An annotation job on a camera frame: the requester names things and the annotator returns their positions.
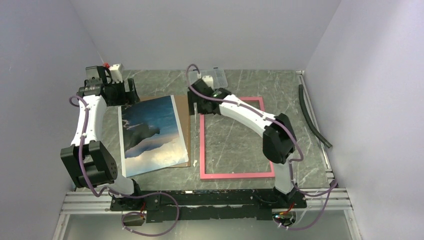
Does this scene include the sea and cloud photo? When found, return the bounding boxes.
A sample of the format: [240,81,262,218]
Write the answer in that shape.
[117,95,189,178]

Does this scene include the black rubber hose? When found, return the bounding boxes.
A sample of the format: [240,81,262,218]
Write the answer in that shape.
[298,84,333,149]

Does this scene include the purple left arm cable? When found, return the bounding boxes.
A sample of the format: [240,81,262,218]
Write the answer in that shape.
[68,95,180,238]

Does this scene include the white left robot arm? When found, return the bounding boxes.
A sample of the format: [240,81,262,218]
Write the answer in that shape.
[60,63,144,210]

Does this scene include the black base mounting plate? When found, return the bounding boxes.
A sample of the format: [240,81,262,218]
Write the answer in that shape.
[109,188,307,223]

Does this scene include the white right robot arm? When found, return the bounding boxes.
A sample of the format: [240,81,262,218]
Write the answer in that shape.
[187,79,300,208]

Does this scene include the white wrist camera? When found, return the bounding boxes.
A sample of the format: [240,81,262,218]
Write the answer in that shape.
[103,62,124,83]
[201,75,214,89]

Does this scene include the brown backing board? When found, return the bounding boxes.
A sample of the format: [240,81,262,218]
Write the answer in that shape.
[140,95,190,173]

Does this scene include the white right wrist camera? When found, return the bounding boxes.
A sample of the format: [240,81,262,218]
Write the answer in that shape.
[201,75,214,89]

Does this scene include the pink wooden picture frame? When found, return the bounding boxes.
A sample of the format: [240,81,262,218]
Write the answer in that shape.
[198,114,275,181]

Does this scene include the clear acrylic sheet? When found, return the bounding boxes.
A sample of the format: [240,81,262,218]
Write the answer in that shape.
[193,103,198,168]

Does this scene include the clear plastic organizer box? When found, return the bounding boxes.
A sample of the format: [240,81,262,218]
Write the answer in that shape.
[188,67,228,89]

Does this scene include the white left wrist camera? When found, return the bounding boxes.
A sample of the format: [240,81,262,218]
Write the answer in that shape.
[103,62,124,83]

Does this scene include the aluminium rail frame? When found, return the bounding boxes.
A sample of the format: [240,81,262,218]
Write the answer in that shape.
[61,70,361,240]

